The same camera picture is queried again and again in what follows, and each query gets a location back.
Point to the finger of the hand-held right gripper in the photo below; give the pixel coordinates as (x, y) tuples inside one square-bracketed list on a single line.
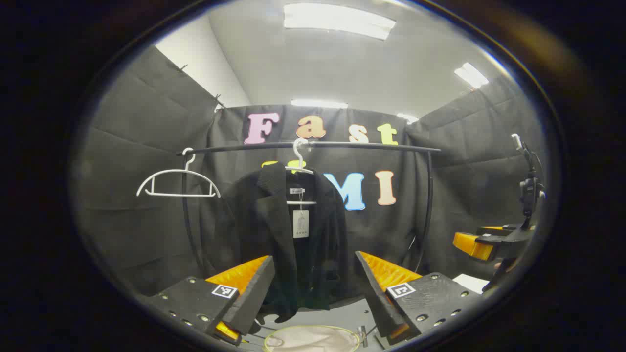
[(472, 245), (499, 230)]

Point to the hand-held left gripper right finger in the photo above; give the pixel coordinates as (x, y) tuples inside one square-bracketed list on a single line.
[(379, 303)]

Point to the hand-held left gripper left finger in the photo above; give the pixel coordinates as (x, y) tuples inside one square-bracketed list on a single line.
[(252, 298)]

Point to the black knit jacket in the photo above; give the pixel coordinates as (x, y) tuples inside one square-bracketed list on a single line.
[(264, 230)]

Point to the round beige laundry hamper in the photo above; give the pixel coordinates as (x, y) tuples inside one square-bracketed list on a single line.
[(313, 340)]

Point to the white plastic clothes hanger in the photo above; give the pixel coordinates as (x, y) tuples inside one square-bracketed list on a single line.
[(297, 159), (181, 195)]

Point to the black metal clothes rack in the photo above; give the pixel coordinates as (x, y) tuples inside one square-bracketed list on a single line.
[(371, 146)]

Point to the white paper sheet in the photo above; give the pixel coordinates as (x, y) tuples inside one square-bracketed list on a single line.
[(472, 283)]

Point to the ceiling light panel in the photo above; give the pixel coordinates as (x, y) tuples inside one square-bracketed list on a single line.
[(471, 75), (337, 19), (318, 103), (407, 118)]

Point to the black backdrop cloth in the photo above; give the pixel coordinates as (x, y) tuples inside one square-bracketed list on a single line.
[(146, 122)]

